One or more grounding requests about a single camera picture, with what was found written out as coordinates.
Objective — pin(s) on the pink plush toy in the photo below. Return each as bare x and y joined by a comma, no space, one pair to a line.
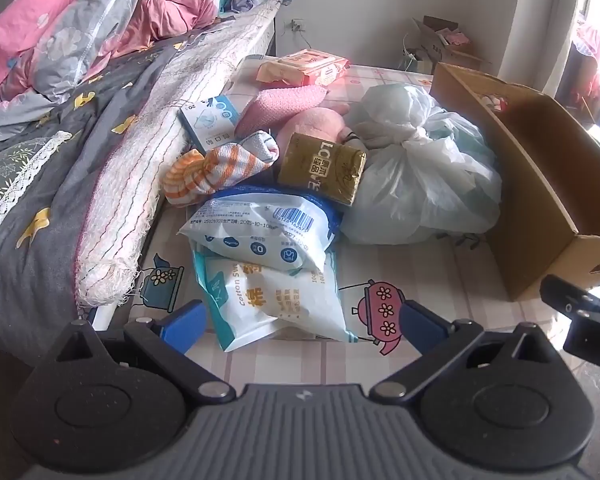
310,122

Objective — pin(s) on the large brown cardboard box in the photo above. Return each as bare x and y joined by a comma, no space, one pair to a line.
530,185

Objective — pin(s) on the green paper bag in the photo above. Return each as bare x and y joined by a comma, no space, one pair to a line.
415,62

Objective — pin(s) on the pink grey floral quilt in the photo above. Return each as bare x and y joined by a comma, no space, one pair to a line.
15,35

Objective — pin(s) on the gold tissue pack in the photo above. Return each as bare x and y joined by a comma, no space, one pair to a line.
320,167

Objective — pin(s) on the orange striped sock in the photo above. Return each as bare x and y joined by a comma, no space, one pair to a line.
220,165

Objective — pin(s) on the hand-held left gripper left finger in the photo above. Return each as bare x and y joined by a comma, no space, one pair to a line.
182,320

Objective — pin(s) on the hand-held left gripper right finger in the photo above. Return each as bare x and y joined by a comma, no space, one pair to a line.
420,325

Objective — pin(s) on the white cotton swab pack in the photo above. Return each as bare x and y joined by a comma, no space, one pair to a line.
270,305

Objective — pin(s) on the printed cardboard box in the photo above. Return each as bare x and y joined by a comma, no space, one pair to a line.
455,52

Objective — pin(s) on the white plastic bag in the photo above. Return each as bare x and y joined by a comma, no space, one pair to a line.
420,185

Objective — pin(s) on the blue face mask box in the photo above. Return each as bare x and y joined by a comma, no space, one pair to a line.
210,120

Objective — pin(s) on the pink wet wipes pack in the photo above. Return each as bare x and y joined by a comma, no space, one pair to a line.
310,66

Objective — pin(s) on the pink hanging clothes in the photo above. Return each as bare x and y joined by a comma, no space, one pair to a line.
597,45

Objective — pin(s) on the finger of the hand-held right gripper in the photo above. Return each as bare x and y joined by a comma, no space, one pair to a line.
570,300

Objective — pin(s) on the grey floral bed sheet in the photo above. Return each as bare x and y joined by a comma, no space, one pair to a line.
55,170

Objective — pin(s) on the white blue cotton pad pack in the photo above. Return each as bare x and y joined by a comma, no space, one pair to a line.
260,230

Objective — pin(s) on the pink mesh cloth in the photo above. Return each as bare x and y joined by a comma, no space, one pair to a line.
280,105

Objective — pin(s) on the wall outlet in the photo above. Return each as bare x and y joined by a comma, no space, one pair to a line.
297,25

